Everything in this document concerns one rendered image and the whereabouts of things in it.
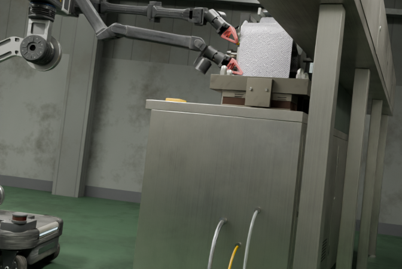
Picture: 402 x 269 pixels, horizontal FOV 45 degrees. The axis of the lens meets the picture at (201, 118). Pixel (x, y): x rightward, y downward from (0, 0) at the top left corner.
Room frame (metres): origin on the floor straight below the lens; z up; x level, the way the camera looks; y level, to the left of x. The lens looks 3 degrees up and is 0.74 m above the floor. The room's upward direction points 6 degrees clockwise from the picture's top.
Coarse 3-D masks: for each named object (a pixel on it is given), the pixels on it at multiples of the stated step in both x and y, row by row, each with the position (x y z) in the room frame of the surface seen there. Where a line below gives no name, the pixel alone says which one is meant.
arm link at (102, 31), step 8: (80, 0) 2.24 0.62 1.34; (88, 0) 2.24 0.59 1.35; (80, 8) 2.24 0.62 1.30; (88, 8) 2.23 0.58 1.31; (88, 16) 2.24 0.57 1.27; (96, 16) 2.23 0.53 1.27; (96, 24) 2.23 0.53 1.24; (104, 24) 2.25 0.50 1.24; (112, 24) 2.21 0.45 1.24; (120, 24) 2.21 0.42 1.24; (96, 32) 2.23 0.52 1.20; (104, 32) 2.22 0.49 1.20; (112, 32) 2.21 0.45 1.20; (104, 40) 2.27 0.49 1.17
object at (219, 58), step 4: (220, 52) 2.17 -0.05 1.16; (216, 56) 2.16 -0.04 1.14; (220, 56) 2.16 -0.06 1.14; (224, 56) 2.12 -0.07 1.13; (212, 60) 2.18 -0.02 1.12; (216, 60) 2.17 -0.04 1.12; (220, 60) 2.15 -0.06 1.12; (224, 60) 2.14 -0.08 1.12; (220, 64) 2.13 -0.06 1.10; (224, 64) 2.16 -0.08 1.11
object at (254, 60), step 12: (240, 48) 2.15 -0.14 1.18; (252, 48) 2.12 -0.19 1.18; (264, 48) 2.10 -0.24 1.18; (276, 48) 2.08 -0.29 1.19; (288, 48) 2.06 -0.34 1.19; (240, 60) 2.14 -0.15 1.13; (252, 60) 2.12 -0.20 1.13; (264, 60) 2.10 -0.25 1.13; (276, 60) 2.08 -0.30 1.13; (288, 60) 2.06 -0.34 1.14; (252, 72) 2.12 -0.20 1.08; (264, 72) 2.10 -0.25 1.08; (276, 72) 2.08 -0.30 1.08; (288, 72) 2.06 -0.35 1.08
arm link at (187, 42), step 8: (120, 32) 2.19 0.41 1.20; (128, 32) 2.21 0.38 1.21; (136, 32) 2.21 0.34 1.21; (144, 32) 2.21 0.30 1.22; (152, 32) 2.21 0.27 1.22; (160, 32) 2.20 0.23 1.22; (144, 40) 2.22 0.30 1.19; (152, 40) 2.21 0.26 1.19; (160, 40) 2.20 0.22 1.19; (168, 40) 2.20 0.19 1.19; (176, 40) 2.19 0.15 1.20; (184, 40) 2.18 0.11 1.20; (192, 40) 2.18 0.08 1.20; (200, 40) 2.17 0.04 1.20; (184, 48) 2.23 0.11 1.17; (192, 48) 2.18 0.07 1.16
